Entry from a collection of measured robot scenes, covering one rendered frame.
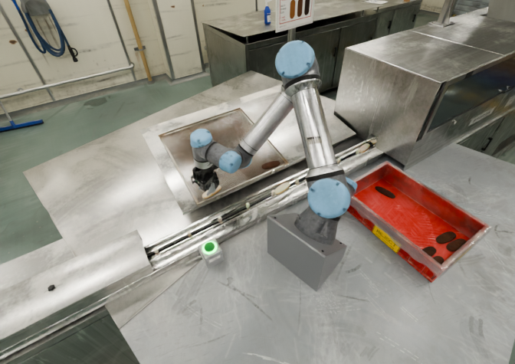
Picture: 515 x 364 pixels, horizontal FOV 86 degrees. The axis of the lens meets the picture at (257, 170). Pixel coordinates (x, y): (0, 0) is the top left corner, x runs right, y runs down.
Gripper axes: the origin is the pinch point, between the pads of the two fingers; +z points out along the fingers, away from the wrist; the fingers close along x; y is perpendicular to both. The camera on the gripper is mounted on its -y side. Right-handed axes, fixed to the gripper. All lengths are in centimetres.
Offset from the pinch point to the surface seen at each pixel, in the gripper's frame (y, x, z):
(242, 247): 12.7, 26.7, 4.4
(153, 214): 21.0, -17.6, 11.2
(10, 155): 27, -270, 137
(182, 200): 11.0, -7.3, 2.6
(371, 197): -42, 62, 2
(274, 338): 34, 54, -2
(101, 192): 26, -51, 16
